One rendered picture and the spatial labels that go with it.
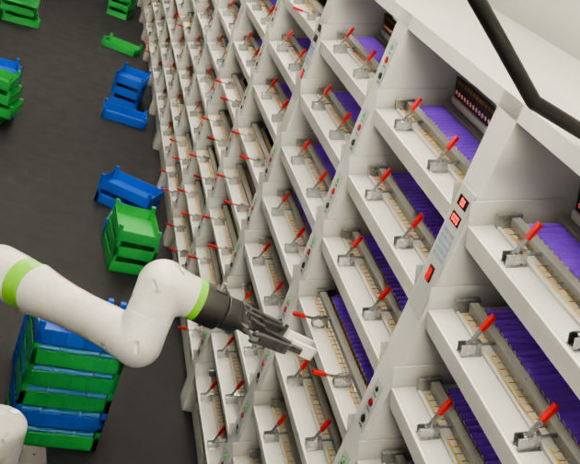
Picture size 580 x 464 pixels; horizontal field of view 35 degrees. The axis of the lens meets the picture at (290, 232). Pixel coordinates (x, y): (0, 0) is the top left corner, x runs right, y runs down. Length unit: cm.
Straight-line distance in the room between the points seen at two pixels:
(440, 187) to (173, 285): 59
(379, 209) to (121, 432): 153
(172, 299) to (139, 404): 168
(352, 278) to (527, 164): 70
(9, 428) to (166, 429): 127
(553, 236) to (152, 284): 80
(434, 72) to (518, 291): 97
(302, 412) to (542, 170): 99
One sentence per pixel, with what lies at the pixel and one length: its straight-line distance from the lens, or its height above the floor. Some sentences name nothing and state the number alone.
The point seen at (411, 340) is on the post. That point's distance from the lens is 189.
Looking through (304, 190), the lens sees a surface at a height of 113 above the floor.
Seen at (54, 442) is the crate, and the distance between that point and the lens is 326.
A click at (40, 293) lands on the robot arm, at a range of 210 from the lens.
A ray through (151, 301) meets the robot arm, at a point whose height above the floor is 111.
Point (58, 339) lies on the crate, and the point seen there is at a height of 42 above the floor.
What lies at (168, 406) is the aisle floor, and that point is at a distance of 363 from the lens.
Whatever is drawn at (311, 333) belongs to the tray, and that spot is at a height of 93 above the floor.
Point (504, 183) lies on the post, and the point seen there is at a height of 160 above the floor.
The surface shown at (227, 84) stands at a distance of 435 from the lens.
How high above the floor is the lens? 202
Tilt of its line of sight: 21 degrees down
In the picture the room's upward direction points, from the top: 22 degrees clockwise
